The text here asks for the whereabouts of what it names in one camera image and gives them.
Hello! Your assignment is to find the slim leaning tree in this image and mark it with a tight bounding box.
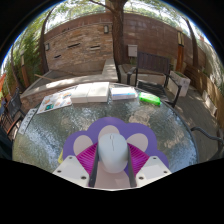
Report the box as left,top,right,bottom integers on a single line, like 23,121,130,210
37,8,56,75

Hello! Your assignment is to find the white box with blue edge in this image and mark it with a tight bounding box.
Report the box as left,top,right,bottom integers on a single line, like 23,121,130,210
109,86,139,101

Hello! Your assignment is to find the dark wooden bench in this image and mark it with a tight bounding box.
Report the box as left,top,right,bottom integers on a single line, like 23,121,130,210
126,50,172,86

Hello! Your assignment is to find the large white planter box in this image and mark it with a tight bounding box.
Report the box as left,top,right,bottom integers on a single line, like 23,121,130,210
167,70,192,98

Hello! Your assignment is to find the purple paw-print mouse pad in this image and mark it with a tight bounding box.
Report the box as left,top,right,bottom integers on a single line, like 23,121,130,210
62,116,170,190

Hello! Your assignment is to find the thick forked tree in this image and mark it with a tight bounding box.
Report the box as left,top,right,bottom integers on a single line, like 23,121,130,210
89,0,132,66

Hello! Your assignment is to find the small green box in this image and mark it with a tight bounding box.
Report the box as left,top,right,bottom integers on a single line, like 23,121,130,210
138,91,162,107

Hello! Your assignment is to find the printed paper leaflet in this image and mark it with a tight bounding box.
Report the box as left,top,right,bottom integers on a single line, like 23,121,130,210
36,85,78,115

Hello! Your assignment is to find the wooden lamp post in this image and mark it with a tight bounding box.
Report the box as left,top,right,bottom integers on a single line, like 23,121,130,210
175,28,186,73

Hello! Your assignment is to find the small white planter box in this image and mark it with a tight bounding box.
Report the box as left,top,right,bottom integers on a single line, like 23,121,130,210
201,89,218,116

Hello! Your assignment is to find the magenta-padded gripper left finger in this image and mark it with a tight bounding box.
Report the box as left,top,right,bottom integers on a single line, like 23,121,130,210
52,142,100,188

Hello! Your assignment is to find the wooden stick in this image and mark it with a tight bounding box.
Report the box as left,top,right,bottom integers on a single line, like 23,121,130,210
33,73,54,83

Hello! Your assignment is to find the slim straight tree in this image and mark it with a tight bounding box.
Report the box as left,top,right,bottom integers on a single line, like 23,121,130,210
184,18,200,69

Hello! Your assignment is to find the narrow printed paper strip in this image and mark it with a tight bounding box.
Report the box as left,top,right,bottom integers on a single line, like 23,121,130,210
18,107,38,135

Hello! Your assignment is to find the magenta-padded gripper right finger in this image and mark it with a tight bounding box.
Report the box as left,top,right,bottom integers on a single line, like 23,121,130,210
126,142,173,188

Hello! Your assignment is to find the stone raised basin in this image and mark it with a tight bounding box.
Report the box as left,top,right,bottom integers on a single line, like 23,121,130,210
19,57,120,103

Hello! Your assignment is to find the white computer mouse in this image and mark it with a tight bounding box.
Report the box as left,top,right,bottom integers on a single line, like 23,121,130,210
97,132,129,174

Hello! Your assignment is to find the black metal mesh chair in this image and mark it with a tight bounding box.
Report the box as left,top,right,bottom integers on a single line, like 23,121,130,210
4,88,28,134
189,125,224,162
135,74,184,108
0,103,15,160

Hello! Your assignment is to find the grey wall utility box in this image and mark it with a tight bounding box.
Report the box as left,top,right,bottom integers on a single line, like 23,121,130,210
127,44,138,58

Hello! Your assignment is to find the white flat box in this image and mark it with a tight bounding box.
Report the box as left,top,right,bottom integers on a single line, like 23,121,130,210
70,83,93,104
87,81,111,103

